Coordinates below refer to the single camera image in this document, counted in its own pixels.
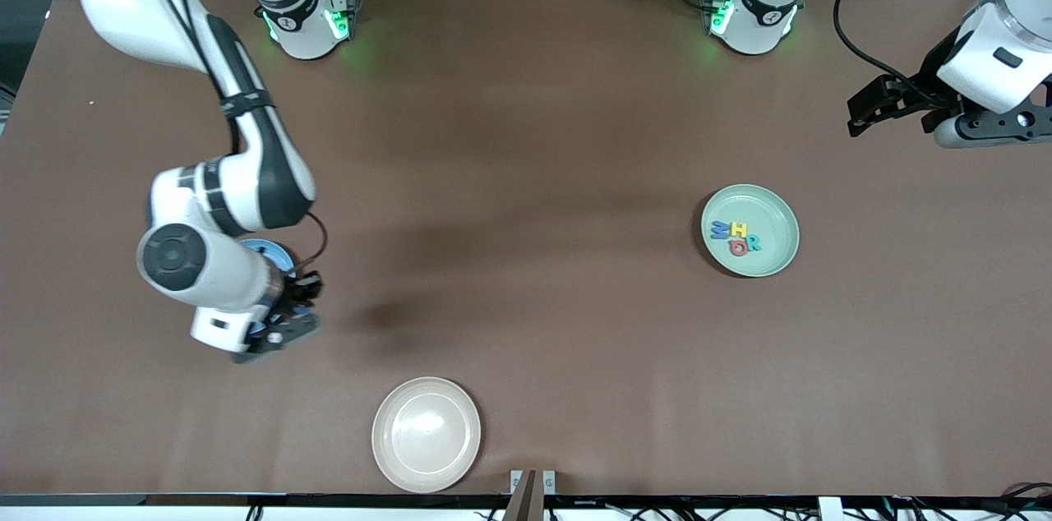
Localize blue plate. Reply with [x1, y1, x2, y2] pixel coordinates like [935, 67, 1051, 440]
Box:
[238, 238, 316, 334]

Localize pale green plate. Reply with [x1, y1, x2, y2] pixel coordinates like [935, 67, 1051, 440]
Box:
[700, 183, 801, 279]

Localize beige plate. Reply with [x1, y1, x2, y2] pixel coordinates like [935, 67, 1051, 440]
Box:
[371, 376, 482, 494]

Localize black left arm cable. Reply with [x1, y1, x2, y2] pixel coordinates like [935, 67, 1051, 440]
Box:
[833, 0, 946, 107]

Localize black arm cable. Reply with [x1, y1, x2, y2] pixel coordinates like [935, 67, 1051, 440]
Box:
[127, 0, 329, 271]
[833, 0, 946, 107]

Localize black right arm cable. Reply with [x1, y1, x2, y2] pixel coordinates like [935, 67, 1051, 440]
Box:
[127, 0, 329, 271]

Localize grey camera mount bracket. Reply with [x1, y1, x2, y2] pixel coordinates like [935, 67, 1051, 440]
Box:
[503, 469, 557, 521]

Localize black cables below table edge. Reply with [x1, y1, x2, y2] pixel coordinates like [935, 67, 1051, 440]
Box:
[892, 482, 1052, 521]

